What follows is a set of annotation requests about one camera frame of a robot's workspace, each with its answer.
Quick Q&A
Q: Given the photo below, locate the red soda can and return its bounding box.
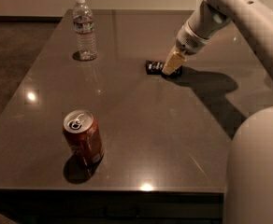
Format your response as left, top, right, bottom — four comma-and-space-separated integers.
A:
63, 109, 104, 167

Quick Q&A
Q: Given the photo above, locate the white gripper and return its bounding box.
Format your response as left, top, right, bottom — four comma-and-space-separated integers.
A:
162, 21, 210, 76

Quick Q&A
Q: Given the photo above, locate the black rxbar chocolate bar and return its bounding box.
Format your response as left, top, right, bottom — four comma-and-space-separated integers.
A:
145, 61, 182, 77

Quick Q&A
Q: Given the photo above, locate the clear plastic water bottle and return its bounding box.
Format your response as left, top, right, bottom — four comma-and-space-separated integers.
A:
72, 0, 97, 61

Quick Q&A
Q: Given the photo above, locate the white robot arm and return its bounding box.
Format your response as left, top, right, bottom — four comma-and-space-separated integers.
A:
163, 0, 273, 224

